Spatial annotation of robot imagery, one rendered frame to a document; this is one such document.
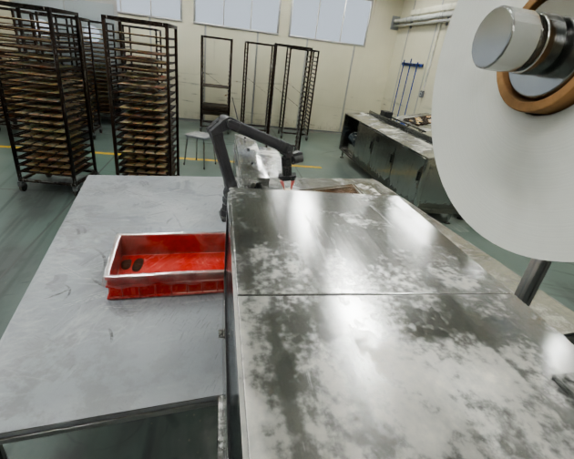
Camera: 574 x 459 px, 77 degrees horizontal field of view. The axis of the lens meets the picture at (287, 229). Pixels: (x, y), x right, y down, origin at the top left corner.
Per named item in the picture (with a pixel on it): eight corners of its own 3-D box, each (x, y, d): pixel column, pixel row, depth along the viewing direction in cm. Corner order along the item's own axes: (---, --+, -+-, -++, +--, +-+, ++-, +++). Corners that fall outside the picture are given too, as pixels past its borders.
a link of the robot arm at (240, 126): (216, 123, 176) (225, 127, 168) (220, 112, 175) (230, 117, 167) (282, 151, 204) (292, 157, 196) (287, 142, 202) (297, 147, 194)
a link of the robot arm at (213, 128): (200, 120, 171) (208, 125, 164) (226, 112, 176) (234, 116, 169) (224, 199, 197) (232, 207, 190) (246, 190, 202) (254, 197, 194)
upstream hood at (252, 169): (234, 141, 343) (234, 132, 340) (252, 143, 347) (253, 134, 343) (241, 187, 234) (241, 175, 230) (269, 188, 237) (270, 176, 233)
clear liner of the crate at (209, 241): (117, 252, 151) (114, 231, 147) (232, 249, 165) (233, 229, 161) (103, 301, 123) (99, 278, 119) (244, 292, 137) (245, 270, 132)
